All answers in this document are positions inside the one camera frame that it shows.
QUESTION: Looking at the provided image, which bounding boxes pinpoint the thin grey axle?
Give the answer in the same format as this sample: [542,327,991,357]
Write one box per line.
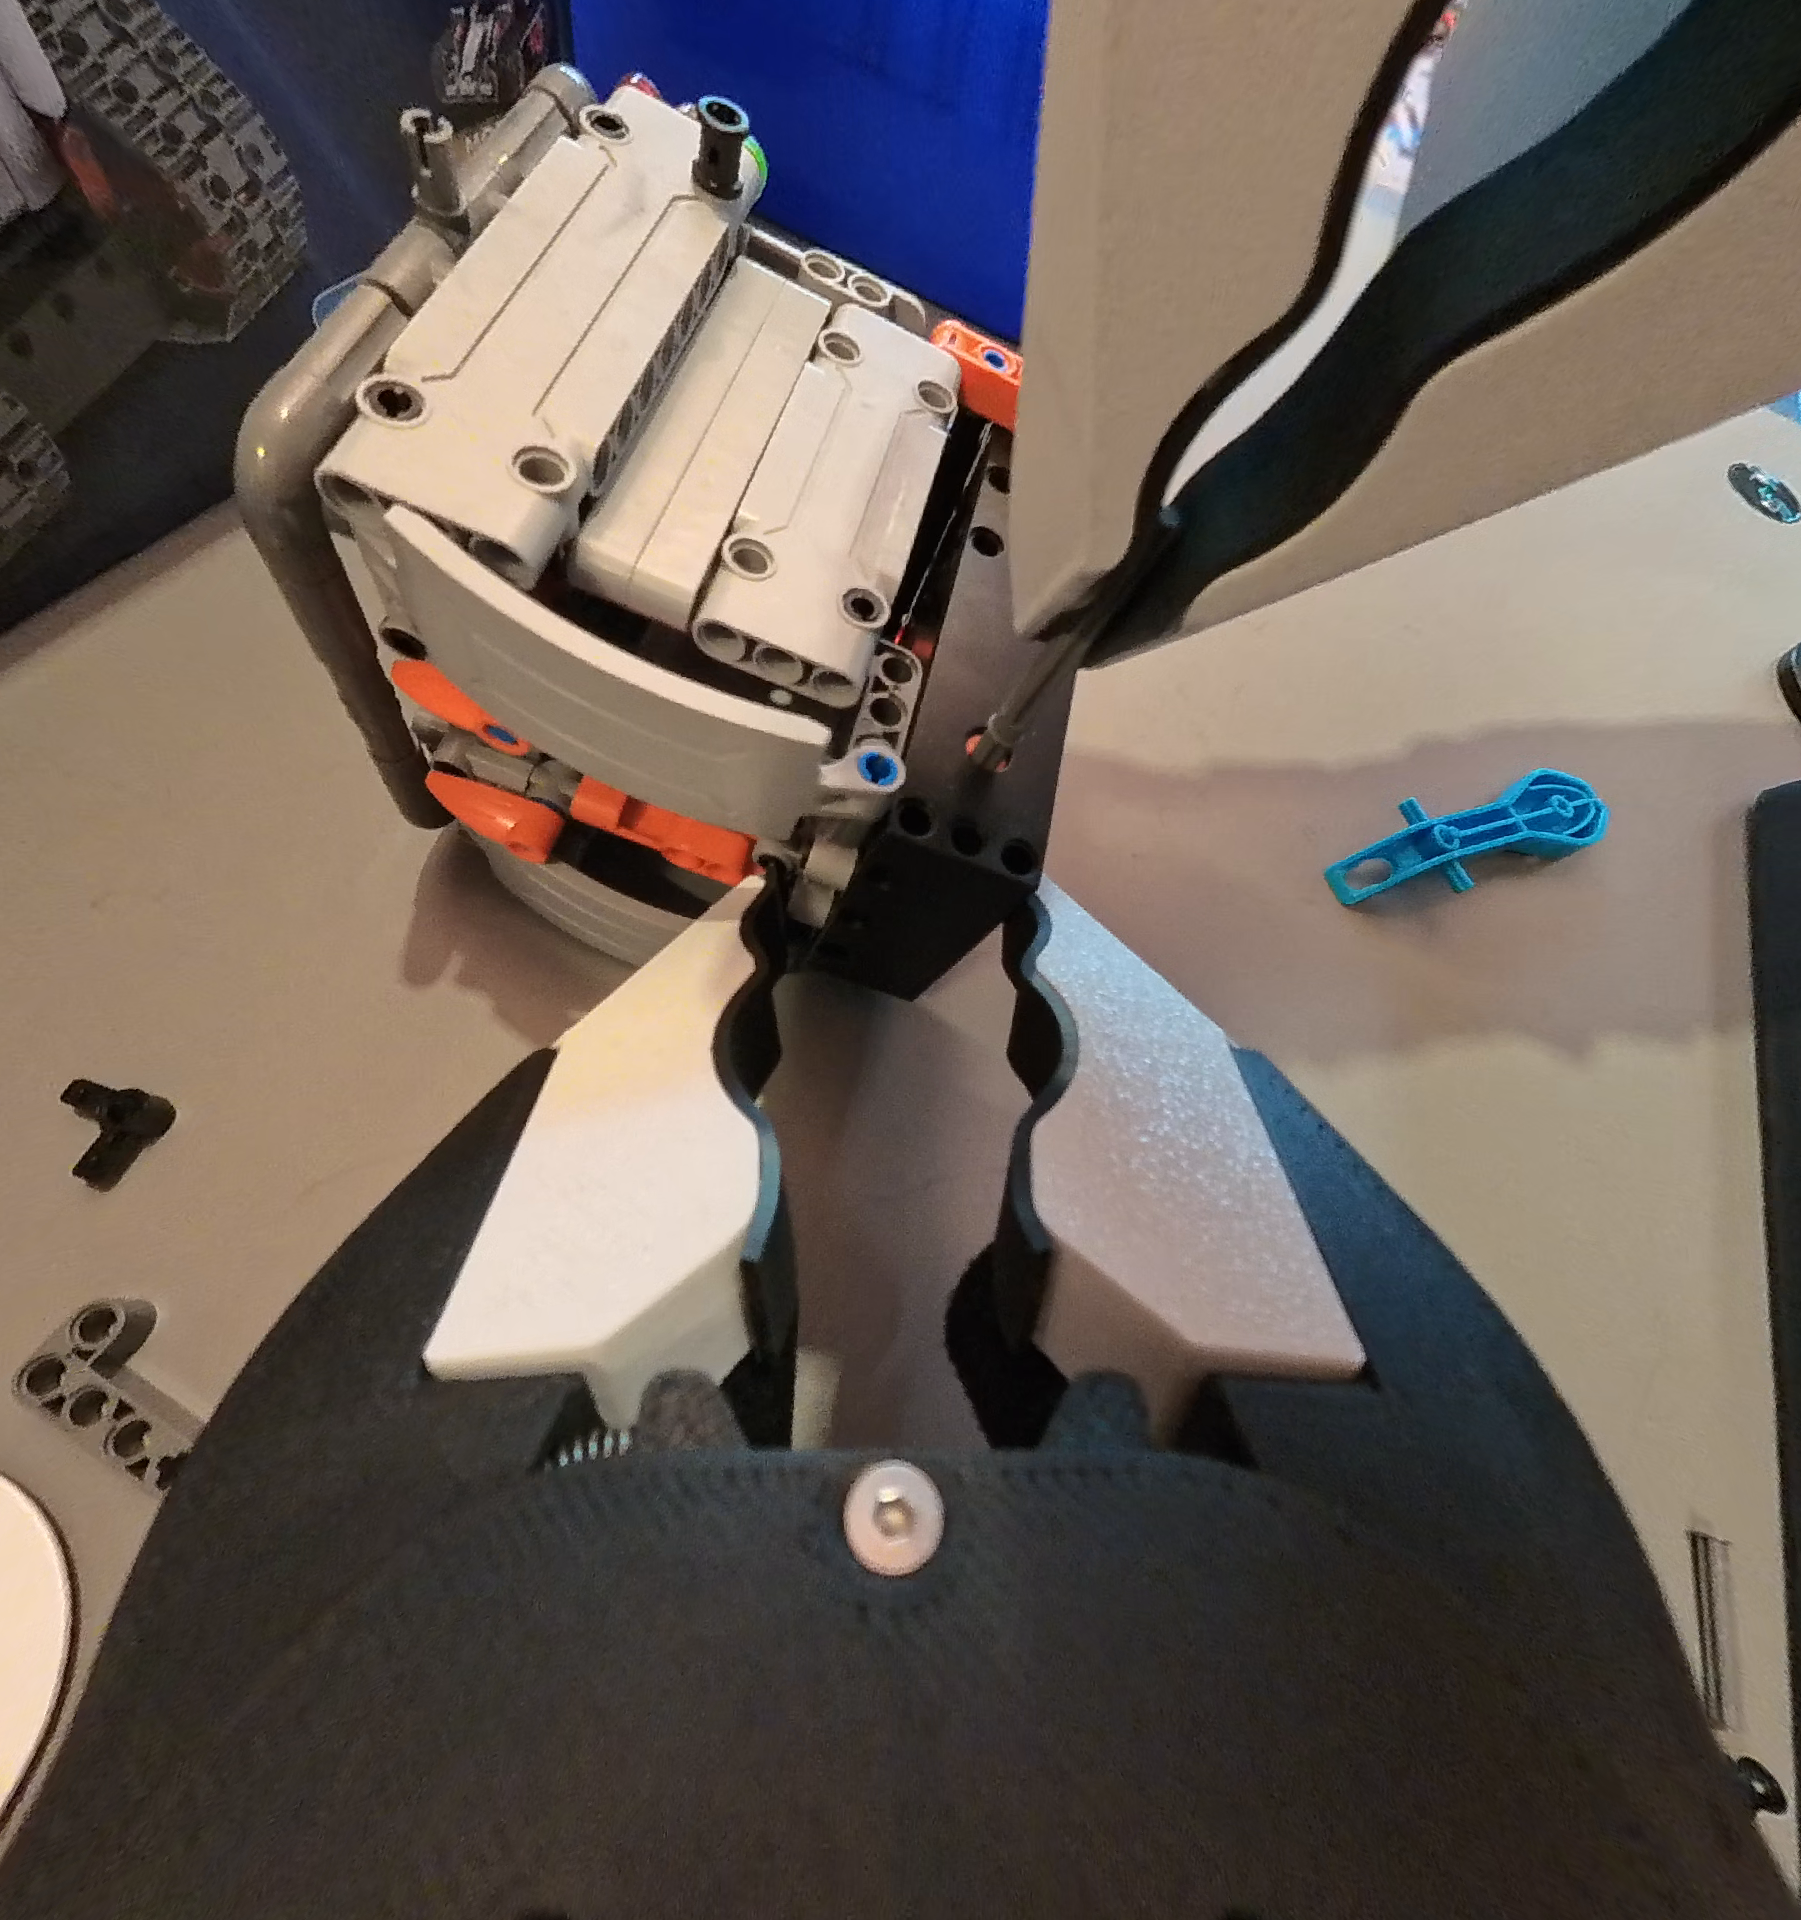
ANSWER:
[974,502,1186,777]

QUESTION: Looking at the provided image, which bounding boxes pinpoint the turquoise plastic tool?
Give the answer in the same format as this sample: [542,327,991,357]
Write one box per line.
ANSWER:
[1323,767,1611,912]

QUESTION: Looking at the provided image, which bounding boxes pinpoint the grey building block model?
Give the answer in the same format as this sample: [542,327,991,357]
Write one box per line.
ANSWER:
[233,60,1077,1004]

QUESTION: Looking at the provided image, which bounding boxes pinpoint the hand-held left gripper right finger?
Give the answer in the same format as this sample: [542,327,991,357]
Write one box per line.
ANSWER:
[986,881,1370,1434]

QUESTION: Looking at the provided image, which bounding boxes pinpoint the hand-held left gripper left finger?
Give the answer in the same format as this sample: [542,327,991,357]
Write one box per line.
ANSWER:
[420,877,804,1429]

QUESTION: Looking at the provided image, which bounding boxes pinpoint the grey angled beam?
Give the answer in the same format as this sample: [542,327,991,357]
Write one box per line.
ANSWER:
[12,1295,199,1496]

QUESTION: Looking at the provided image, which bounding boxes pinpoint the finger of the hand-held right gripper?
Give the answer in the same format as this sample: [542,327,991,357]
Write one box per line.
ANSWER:
[1083,0,1801,665]
[1012,0,1442,631]

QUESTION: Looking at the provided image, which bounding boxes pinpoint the toy kit cardboard box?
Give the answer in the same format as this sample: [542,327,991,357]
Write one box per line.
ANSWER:
[0,0,1058,672]

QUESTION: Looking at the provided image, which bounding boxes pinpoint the black angled connector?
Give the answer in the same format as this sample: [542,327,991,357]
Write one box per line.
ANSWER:
[59,1075,175,1194]

